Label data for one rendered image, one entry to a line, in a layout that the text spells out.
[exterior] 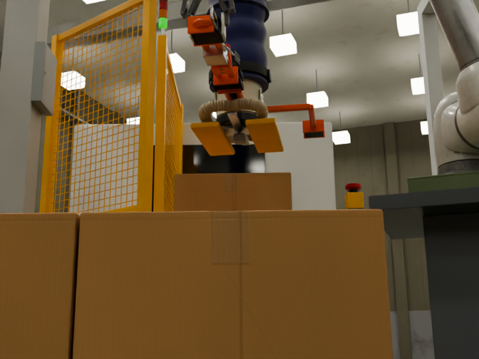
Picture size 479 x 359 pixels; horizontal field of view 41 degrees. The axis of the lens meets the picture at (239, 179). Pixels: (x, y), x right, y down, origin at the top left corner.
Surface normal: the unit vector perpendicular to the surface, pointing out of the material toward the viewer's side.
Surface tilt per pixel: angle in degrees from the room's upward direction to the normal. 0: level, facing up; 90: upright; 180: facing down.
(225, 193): 90
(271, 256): 90
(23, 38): 90
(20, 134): 90
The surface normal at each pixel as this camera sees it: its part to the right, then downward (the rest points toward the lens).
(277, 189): -0.01, -0.25
